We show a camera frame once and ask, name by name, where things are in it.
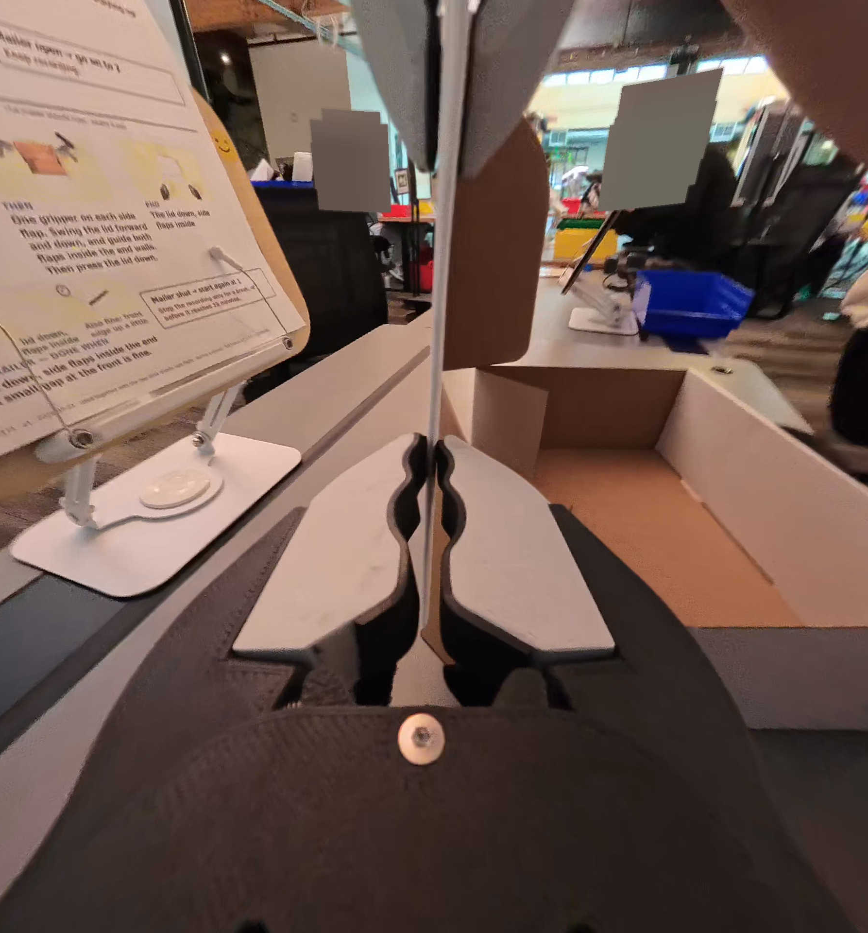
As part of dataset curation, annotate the blue plastic bin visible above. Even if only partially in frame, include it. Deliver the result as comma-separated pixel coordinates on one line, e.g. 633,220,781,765
634,270,755,340

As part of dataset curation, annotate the white tablet stand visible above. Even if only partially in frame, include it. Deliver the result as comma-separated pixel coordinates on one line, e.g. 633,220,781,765
561,211,640,336

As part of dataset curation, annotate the black office chair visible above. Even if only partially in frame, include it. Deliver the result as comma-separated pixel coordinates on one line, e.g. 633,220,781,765
255,186,390,380

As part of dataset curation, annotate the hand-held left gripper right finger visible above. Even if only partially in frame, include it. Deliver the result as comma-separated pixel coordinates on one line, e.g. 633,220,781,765
434,436,615,653

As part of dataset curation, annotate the person's right forearm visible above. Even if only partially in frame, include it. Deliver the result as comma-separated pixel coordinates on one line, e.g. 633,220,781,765
721,0,868,179

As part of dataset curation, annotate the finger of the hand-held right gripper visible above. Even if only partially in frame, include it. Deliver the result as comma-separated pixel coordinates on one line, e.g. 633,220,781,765
461,0,577,179
350,0,438,172

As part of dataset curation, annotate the printed instruction sheet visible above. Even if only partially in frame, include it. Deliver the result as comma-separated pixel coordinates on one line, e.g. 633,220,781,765
0,0,307,467

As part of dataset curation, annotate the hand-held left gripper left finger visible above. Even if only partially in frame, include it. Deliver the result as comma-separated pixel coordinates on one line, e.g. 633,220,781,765
233,433,431,653

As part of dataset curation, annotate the white cardboard box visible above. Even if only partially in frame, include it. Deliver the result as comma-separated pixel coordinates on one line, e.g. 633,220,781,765
419,0,868,664

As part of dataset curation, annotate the dark desk cable cover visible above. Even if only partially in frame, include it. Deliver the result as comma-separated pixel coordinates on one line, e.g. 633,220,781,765
0,569,136,737

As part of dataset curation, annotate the yellow plastic bin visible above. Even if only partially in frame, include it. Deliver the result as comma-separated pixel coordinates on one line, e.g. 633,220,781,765
554,226,620,265

